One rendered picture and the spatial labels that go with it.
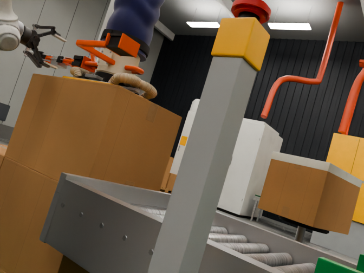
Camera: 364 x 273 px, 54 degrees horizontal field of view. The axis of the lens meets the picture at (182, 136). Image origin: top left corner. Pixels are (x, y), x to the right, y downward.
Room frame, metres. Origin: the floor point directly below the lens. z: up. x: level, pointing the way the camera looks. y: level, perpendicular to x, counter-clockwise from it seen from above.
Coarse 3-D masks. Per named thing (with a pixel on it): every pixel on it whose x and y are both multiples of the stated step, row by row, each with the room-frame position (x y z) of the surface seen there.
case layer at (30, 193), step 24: (0, 144) 2.15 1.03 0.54; (0, 168) 1.62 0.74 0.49; (24, 168) 1.49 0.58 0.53; (0, 192) 1.57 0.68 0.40; (24, 192) 1.46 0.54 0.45; (48, 192) 1.36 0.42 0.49; (0, 216) 1.53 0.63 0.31; (24, 216) 1.42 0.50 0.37; (0, 240) 1.49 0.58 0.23; (24, 240) 1.39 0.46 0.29; (0, 264) 1.46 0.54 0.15; (24, 264) 1.36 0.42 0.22; (48, 264) 1.28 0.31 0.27; (72, 264) 1.28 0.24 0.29
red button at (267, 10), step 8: (240, 0) 0.58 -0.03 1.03; (248, 0) 0.57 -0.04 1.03; (256, 0) 0.57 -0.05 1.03; (232, 8) 0.61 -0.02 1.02; (240, 8) 0.59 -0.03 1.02; (248, 8) 0.58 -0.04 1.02; (256, 8) 0.58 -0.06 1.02; (264, 8) 0.58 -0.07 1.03; (240, 16) 0.59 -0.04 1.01; (248, 16) 0.59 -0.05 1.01; (256, 16) 0.59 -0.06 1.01; (264, 16) 0.59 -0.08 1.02
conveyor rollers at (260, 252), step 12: (216, 228) 1.38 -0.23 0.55; (216, 240) 1.19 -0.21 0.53; (228, 240) 1.25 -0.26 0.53; (240, 240) 1.33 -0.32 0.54; (240, 252) 1.13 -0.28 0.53; (252, 252) 1.21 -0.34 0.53; (264, 252) 1.29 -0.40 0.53; (276, 264) 1.14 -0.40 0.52; (288, 264) 1.23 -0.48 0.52; (300, 264) 1.12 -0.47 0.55; (312, 264) 1.20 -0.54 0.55
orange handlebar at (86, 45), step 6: (78, 42) 1.35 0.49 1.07; (84, 42) 1.32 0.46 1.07; (90, 42) 1.30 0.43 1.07; (96, 42) 1.28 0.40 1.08; (102, 42) 1.26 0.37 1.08; (84, 48) 1.38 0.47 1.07; (90, 48) 1.40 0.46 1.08; (96, 54) 1.43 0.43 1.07; (102, 54) 1.45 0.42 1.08; (66, 60) 1.79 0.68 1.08; (72, 60) 1.77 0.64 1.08; (108, 60) 1.48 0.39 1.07; (96, 66) 1.65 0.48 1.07; (126, 66) 1.52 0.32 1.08; (132, 66) 1.50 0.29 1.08; (132, 72) 1.55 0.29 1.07; (138, 72) 1.50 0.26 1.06
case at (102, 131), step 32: (32, 96) 1.58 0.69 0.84; (64, 96) 1.43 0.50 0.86; (96, 96) 1.31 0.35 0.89; (128, 96) 1.30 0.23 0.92; (32, 128) 1.52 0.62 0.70; (64, 128) 1.39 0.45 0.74; (96, 128) 1.28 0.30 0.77; (128, 128) 1.34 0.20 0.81; (160, 128) 1.47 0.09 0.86; (32, 160) 1.48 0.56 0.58; (64, 160) 1.35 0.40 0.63; (96, 160) 1.26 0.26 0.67; (128, 160) 1.38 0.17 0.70; (160, 160) 1.52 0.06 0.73
